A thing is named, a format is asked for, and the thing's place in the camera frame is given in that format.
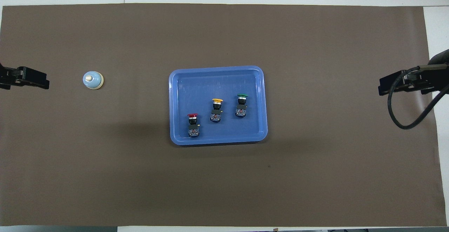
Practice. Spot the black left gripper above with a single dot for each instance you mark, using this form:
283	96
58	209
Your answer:
7	78

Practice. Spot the light blue desk bell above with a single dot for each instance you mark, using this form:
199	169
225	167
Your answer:
92	80

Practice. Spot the yellow push button switch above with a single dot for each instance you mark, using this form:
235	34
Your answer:
216	115

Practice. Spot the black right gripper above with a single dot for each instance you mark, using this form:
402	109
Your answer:
436	79

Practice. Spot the green push button switch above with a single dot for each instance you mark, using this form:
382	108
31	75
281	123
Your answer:
241	110

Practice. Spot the blue plastic tray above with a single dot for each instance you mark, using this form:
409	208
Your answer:
189	91

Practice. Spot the red push button switch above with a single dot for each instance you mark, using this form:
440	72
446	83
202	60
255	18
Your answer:
193	130

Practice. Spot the brown table mat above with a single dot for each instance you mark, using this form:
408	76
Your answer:
105	172

